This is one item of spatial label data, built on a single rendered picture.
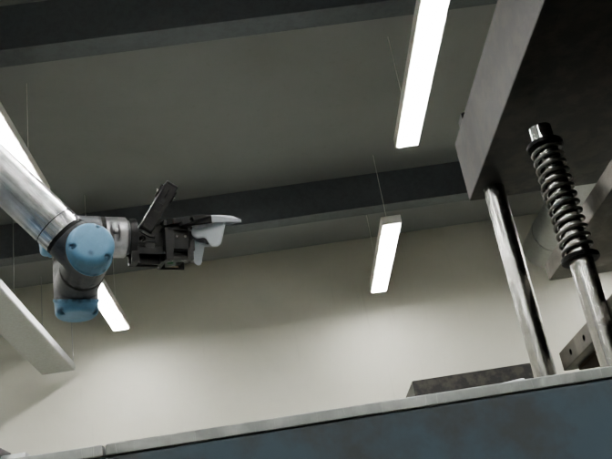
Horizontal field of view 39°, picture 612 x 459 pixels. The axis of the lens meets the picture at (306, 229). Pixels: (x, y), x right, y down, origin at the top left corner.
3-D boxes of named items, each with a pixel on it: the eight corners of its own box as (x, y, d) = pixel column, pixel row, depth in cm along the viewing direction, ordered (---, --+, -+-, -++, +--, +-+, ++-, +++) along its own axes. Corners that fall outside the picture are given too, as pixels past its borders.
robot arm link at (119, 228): (99, 224, 163) (107, 209, 156) (124, 225, 164) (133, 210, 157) (100, 262, 160) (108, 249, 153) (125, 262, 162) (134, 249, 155)
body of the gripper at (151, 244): (187, 270, 167) (124, 270, 162) (184, 228, 169) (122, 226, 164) (198, 259, 160) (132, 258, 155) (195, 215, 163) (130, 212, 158)
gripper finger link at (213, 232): (243, 245, 160) (196, 253, 162) (240, 215, 162) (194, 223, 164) (238, 240, 158) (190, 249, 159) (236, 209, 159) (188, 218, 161)
